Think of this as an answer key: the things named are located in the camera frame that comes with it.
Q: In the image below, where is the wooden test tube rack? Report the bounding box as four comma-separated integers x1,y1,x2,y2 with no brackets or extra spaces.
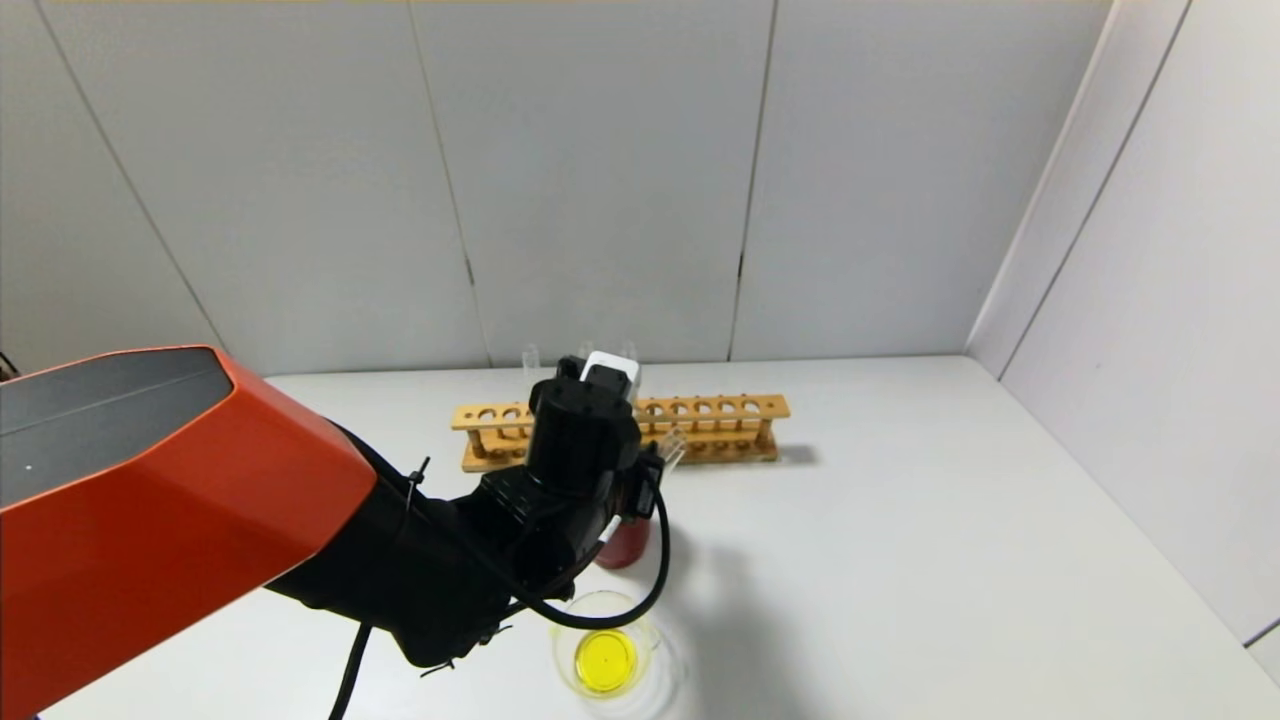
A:
451,394,791,474

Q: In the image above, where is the red plastic cup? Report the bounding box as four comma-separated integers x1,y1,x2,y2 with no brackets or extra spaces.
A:
594,512,654,571

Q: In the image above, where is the clear glass beaker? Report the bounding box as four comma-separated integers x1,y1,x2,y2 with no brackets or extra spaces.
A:
553,589,674,720

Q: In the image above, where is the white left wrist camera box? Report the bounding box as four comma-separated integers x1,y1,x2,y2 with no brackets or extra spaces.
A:
580,350,641,394

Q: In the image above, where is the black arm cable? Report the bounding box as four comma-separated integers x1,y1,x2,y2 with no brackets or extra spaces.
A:
328,450,673,720

